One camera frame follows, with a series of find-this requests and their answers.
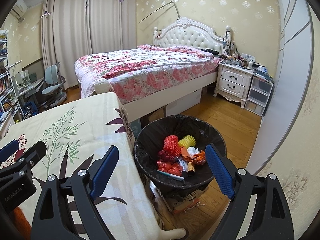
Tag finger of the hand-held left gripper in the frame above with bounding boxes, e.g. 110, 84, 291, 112
0, 140, 20, 174
12, 141, 47, 178

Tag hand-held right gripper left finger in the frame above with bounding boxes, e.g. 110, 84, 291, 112
31, 145, 120, 240

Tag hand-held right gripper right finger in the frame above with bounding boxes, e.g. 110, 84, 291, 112
205, 144, 293, 240

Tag orange foil wrapper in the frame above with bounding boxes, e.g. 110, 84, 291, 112
186, 152, 207, 165

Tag pale grey tube black cap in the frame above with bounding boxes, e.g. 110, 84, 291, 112
178, 159, 190, 178

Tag yellow foam fruit net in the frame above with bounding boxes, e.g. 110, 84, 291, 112
178, 135, 198, 148

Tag teal white marker pen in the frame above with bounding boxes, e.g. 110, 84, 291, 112
155, 169, 185, 181

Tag red plastic bag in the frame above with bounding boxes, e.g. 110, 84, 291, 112
157, 161, 182, 177

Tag red foam fruit net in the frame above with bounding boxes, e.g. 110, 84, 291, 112
164, 135, 182, 155

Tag dark red paper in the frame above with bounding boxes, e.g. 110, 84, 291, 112
157, 150, 175, 163

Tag trash bin black bag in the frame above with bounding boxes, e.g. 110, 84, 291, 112
134, 114, 227, 200

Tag person's left forearm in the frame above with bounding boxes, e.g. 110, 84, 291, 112
12, 206, 32, 240

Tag white low cabinet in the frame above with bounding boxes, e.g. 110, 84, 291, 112
0, 115, 15, 140

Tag cardboard box orange print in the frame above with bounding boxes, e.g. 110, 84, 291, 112
165, 187, 209, 214

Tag pale teal box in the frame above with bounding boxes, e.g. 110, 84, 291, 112
130, 120, 143, 139

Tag white bookshelf with books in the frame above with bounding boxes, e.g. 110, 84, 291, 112
0, 30, 23, 120

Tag beige leaf print tablecloth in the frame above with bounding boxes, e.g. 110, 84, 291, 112
0, 92, 160, 240

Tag white study desk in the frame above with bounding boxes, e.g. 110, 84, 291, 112
15, 70, 45, 110

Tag cream table leg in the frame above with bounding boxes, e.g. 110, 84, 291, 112
152, 187, 187, 240

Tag brown cardboard box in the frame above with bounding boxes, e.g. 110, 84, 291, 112
147, 106, 168, 125

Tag white storage box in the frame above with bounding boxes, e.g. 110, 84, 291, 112
166, 88, 203, 117

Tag blue-grey desk chair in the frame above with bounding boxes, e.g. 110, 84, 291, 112
41, 62, 67, 105

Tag translucent plastic drawer unit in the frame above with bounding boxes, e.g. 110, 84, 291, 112
245, 75, 274, 117

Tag white two-drawer nightstand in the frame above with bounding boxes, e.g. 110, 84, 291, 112
214, 61, 255, 109

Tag pile of blue-grey boxes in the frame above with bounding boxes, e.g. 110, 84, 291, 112
254, 65, 274, 82

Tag pink floral quilt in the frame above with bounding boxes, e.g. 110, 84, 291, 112
74, 44, 223, 105

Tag cluster of small bottles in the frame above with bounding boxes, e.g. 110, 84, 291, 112
222, 52, 258, 69

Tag beige pleated curtain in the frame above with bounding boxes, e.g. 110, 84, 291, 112
88, 0, 137, 55
41, 0, 88, 90

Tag white wardrobe door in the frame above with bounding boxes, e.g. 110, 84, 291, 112
246, 0, 313, 175

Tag dark cloth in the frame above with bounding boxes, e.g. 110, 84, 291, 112
200, 49, 222, 56

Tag white air conditioner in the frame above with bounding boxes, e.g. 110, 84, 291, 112
11, 1, 27, 17

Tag white bed tufted headboard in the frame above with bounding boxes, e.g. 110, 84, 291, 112
75, 17, 232, 120

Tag thin metal rod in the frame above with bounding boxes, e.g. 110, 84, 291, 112
139, 0, 180, 23

